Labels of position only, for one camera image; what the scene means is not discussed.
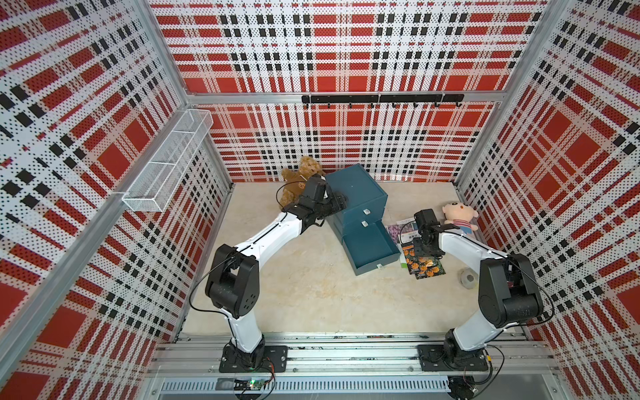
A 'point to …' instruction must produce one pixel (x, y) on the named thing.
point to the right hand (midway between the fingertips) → (431, 248)
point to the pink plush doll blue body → (461, 215)
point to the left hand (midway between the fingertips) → (345, 202)
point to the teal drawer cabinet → (358, 185)
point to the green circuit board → (254, 384)
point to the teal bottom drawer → (370, 247)
